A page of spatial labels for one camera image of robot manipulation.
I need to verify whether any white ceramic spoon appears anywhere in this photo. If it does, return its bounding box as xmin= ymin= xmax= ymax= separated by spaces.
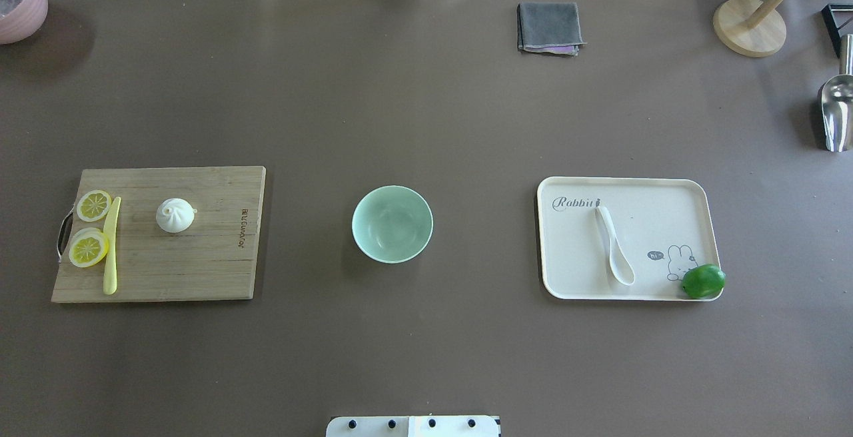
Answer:
xmin=595 ymin=206 xmax=636 ymax=287

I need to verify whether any white steamed bun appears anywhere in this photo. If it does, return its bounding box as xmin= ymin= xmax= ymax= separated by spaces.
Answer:
xmin=155 ymin=198 xmax=197 ymax=233

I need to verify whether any mint green bowl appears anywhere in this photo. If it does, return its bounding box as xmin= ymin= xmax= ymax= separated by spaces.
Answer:
xmin=351 ymin=185 xmax=434 ymax=264

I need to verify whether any pink bowl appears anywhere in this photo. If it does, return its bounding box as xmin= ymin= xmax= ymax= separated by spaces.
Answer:
xmin=1 ymin=0 xmax=49 ymax=45

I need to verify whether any grey folded cloth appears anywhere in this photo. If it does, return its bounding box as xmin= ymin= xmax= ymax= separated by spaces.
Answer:
xmin=517 ymin=2 xmax=586 ymax=57

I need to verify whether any wooden cutting board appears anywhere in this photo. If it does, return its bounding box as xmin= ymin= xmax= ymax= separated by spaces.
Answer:
xmin=51 ymin=166 xmax=266 ymax=303

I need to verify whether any cream rabbit tray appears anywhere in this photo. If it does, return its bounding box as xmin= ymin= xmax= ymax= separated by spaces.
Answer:
xmin=536 ymin=177 xmax=720 ymax=301

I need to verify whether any green lime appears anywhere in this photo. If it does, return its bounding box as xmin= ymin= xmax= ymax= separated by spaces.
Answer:
xmin=682 ymin=264 xmax=727 ymax=298

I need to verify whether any yellow plastic knife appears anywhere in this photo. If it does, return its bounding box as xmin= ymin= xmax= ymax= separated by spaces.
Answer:
xmin=103 ymin=197 xmax=121 ymax=295

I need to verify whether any upper lemon slice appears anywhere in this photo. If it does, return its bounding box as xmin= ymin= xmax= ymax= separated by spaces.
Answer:
xmin=75 ymin=189 xmax=113 ymax=222

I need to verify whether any lemon slice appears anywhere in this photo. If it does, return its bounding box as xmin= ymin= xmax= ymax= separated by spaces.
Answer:
xmin=68 ymin=227 xmax=110 ymax=268
xmin=75 ymin=189 xmax=113 ymax=222

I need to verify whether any lower lemon slice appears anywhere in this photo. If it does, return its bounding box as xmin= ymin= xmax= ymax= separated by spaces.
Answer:
xmin=68 ymin=227 xmax=110 ymax=268

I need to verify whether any wooden mug tree stand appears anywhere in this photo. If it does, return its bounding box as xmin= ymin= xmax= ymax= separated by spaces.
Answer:
xmin=712 ymin=0 xmax=786 ymax=58

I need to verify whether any metal scoop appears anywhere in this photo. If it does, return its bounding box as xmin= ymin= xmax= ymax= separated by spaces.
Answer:
xmin=820 ymin=34 xmax=852 ymax=153

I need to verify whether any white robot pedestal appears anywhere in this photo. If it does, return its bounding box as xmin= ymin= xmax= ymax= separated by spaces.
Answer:
xmin=325 ymin=414 xmax=502 ymax=436

